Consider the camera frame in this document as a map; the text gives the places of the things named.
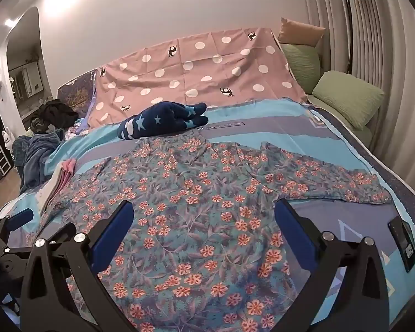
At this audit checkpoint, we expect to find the small green pillow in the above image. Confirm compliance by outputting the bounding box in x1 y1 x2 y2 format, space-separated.
280 43 322 94

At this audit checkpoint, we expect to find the beige pillow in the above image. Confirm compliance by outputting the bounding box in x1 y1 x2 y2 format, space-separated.
277 17 327 47

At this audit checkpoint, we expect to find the large green pillow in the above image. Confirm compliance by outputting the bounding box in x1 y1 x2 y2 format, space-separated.
312 70 385 130

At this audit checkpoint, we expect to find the pink folded cloth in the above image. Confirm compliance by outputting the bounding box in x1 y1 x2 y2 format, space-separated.
60 158 77 196

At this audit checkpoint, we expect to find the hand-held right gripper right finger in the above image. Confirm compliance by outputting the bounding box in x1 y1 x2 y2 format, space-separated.
275 199 391 332

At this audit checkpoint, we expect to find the blue and grey bed cover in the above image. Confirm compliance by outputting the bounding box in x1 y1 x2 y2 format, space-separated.
0 98 415 332

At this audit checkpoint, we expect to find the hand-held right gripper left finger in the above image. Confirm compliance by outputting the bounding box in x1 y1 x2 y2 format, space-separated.
21 201 135 332

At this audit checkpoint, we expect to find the pile of dark clothes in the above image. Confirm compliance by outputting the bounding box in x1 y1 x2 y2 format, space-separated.
14 128 66 194

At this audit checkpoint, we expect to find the floral patterned shirt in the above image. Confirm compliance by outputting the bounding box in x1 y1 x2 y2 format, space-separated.
26 135 393 332

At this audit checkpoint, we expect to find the dark blue mattress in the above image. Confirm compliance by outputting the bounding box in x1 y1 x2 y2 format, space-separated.
306 102 415 222

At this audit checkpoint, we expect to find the purple patterned pillow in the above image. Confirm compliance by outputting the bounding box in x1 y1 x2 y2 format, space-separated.
57 70 98 118

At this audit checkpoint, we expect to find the pink polka dot sheet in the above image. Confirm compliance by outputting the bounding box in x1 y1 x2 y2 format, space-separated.
86 27 308 134

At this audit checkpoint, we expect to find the navy star patterned cloth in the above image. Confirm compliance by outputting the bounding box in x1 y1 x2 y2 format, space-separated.
117 101 209 141

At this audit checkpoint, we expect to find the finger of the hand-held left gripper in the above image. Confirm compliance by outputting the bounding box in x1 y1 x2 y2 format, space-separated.
0 208 34 246
0 245 33 282

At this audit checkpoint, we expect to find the white folded cloth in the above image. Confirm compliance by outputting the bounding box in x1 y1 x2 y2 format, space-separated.
37 168 67 217

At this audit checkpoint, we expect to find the black smartphone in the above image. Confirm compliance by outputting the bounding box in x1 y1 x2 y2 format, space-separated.
388 215 415 273

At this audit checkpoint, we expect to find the white pleated curtain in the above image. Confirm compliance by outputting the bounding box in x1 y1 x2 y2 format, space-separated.
299 0 415 180

